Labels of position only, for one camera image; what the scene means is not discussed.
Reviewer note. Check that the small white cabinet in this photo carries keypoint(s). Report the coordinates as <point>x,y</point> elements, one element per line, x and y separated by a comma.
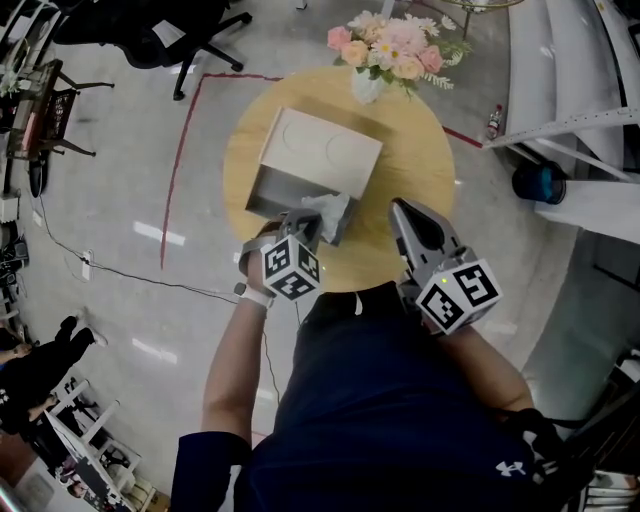
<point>9,207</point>

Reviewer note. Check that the clear bottle red cap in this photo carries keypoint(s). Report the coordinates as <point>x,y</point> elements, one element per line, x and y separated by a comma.
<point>495,122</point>

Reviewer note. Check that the white tissue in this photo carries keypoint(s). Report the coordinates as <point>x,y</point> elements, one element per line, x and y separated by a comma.
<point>330,210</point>

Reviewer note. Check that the person's right forearm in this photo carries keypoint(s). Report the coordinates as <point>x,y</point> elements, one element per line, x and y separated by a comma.
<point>495,370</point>

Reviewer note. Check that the person's left forearm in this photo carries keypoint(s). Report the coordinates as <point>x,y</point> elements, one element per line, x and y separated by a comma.
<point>232,370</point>

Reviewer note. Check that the white metal rack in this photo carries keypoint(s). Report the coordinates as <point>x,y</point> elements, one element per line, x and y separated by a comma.
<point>95,450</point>

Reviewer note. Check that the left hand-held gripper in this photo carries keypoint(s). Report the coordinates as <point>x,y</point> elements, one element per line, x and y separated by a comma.
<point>290,270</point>

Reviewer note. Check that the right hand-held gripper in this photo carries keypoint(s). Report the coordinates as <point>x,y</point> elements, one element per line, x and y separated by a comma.
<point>455,295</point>

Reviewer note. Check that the wooden tissue box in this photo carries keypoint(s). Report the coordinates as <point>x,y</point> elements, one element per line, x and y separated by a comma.
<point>320,145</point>

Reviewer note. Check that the black bin blue liner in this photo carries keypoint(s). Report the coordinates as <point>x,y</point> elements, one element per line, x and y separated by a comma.
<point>537,182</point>

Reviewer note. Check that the person's navy shirt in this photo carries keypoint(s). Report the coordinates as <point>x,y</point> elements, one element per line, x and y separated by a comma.
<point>390,410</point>

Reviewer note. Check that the white power strip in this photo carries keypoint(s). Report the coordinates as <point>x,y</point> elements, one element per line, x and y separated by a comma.
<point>87,264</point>

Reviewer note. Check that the round wooden table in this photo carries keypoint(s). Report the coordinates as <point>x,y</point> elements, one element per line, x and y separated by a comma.
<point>410,165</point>

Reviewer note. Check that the white wall shelving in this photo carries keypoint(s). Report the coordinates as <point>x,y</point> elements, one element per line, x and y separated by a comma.
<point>20,25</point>

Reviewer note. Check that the dark folding side table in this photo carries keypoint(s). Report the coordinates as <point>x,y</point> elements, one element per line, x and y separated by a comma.
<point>45,115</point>

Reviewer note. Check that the black office chair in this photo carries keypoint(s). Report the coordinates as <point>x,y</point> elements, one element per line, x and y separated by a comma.
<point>145,35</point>

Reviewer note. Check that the white slanted shelf unit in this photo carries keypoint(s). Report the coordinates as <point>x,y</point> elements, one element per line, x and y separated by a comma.
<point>565,70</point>

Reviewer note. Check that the black vacuum cleaner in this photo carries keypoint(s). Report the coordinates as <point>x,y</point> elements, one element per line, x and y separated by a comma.
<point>37,177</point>

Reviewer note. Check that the person's left hand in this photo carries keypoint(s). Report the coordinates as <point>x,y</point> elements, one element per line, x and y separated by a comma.
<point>256,275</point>

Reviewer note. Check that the black chair frame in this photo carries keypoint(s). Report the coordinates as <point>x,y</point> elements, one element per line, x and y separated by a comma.
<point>615,430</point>

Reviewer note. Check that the pink flower bouquet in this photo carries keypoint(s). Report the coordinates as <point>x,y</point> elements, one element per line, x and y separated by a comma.
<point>395,45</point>

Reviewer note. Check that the white ribbed vase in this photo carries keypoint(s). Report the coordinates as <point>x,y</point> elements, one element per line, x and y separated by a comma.
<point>366,87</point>

